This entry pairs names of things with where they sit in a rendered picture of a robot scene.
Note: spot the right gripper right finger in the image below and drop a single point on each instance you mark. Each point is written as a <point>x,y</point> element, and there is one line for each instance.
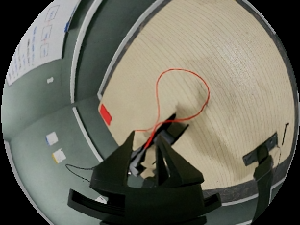
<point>182,172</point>

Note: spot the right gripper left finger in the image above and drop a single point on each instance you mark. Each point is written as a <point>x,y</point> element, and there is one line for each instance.
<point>113,168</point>

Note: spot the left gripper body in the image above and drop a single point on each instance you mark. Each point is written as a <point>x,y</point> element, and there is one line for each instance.
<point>136,170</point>

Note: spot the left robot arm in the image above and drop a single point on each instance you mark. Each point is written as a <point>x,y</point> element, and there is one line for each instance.
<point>150,182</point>

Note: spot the black disc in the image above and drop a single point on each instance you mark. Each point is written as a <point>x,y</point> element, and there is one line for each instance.
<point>163,131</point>

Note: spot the red flat rectangular pad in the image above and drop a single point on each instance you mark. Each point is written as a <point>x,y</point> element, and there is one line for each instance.
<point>105,115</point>

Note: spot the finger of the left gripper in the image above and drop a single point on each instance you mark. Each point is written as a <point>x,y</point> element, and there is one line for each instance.
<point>135,162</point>
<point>136,152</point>

